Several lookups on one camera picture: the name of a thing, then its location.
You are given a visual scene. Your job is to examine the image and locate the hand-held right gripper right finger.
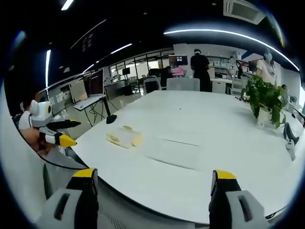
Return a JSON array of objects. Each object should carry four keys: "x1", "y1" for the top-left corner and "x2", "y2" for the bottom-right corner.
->
[{"x1": 209, "y1": 169, "x2": 271, "y2": 229}]

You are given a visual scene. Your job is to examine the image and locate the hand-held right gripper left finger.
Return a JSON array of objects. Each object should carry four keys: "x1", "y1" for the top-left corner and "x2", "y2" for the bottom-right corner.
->
[{"x1": 35, "y1": 168, "x2": 100, "y2": 229}]

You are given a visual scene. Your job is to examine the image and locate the yellow clear plastic box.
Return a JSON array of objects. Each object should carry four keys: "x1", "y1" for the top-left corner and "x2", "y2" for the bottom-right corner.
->
[{"x1": 105, "y1": 125, "x2": 144, "y2": 149}]

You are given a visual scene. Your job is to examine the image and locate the person's left hand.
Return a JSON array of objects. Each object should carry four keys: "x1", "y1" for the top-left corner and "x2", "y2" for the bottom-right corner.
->
[{"x1": 22, "y1": 127, "x2": 58, "y2": 153}]

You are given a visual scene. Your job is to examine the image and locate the white side desk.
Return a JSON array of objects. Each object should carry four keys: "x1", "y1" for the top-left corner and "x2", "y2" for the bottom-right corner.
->
[{"x1": 73, "y1": 94, "x2": 107, "y2": 127}]

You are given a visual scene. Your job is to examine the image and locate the wooden board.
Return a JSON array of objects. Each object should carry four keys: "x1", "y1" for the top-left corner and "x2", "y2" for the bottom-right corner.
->
[{"x1": 69, "y1": 78, "x2": 88, "y2": 104}]

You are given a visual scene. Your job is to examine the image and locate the ceiling light strip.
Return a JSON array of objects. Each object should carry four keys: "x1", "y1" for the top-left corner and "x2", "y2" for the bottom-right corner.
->
[
  {"x1": 110, "y1": 43, "x2": 133, "y2": 55},
  {"x1": 45, "y1": 49, "x2": 52, "y2": 88},
  {"x1": 61, "y1": 0, "x2": 74, "y2": 11}
]

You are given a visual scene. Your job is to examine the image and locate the large standing display screen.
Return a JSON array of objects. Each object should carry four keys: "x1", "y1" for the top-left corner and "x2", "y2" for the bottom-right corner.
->
[{"x1": 89, "y1": 68, "x2": 105, "y2": 96}]

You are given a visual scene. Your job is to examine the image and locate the white and black gripper device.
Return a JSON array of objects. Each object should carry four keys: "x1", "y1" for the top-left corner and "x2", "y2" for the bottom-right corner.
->
[{"x1": 283, "y1": 122, "x2": 300, "y2": 161}]

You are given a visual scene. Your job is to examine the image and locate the white office chair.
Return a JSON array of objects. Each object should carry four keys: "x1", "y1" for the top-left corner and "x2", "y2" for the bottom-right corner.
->
[{"x1": 143, "y1": 75, "x2": 161, "y2": 94}]

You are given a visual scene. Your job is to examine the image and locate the green potted plant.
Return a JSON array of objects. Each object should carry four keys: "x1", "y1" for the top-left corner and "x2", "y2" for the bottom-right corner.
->
[{"x1": 241, "y1": 75, "x2": 289, "y2": 130}]

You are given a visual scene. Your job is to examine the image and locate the grey office chair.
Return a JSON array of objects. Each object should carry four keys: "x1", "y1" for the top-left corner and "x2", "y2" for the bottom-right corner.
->
[{"x1": 166, "y1": 78, "x2": 201, "y2": 92}]

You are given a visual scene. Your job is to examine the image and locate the pink object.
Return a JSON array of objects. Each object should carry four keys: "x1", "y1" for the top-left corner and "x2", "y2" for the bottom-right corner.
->
[{"x1": 172, "y1": 67, "x2": 187, "y2": 77}]

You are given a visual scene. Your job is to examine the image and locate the long curved ceiling light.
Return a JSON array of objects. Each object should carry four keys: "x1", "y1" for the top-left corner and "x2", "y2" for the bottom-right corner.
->
[{"x1": 163, "y1": 29, "x2": 301, "y2": 72}]

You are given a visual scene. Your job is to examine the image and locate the ceiling air vent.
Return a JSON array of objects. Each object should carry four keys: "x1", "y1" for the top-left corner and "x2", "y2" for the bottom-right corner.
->
[{"x1": 223, "y1": 0, "x2": 267, "y2": 25}]

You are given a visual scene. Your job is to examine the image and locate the wall monitor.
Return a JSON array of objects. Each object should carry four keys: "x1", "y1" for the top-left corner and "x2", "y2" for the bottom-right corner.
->
[{"x1": 168, "y1": 54, "x2": 188, "y2": 66}]

